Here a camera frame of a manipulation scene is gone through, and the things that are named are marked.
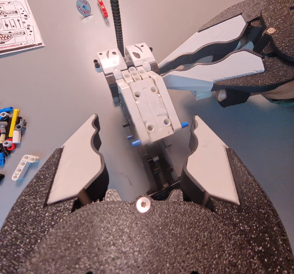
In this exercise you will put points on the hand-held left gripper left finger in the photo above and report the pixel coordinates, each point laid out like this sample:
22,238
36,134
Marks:
76,173

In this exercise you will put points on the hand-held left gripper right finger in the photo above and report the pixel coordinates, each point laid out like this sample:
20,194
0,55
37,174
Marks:
211,173

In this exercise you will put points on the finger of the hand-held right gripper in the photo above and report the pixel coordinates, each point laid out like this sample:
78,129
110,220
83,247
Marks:
220,71
211,37

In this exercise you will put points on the toy brick model car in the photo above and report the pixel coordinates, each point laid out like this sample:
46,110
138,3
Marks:
147,104

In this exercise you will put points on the white angled brick piece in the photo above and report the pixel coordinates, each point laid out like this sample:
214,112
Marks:
24,167

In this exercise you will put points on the pile of small brick pieces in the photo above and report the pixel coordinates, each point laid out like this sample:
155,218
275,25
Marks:
11,127

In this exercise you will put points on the red brick beam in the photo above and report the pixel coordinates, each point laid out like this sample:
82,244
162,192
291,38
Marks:
101,3

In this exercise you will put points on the round grey disc piece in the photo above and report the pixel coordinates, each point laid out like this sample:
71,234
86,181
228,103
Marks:
83,6

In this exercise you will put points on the sticker sheet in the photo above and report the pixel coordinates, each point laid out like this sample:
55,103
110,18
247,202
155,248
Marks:
18,25

